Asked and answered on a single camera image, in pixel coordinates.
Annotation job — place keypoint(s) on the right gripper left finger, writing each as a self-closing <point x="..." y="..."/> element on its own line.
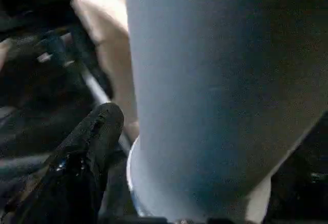
<point x="77" y="172"/>

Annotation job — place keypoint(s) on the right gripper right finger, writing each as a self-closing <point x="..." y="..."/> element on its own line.
<point x="302" y="188"/>

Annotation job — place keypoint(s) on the white plastic table top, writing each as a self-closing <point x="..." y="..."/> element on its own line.
<point x="107" y="42"/>

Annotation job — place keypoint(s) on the white plastic table leg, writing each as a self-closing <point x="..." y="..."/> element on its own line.
<point x="205" y="80"/>

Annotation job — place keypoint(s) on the black plastic mat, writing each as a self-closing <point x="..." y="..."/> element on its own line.
<point x="38" y="101"/>

